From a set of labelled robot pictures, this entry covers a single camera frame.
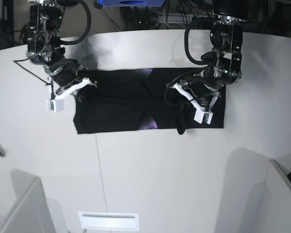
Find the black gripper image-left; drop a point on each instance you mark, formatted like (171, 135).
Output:
(65, 72)

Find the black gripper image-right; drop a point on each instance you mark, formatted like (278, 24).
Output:
(202, 90)

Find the black T-shirt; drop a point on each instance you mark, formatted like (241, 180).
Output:
(130, 100)

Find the blue box at top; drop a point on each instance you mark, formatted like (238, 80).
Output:
(129, 3)

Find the white bin left front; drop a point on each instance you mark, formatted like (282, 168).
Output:
(24, 208)

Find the white bin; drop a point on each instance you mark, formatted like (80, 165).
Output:
(268, 207)
(24, 208)

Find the white bin right front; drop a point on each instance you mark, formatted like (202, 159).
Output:
(268, 207)

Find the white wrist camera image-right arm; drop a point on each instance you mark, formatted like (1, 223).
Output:
(203, 105)

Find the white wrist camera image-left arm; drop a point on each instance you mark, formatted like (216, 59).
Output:
(56, 101)

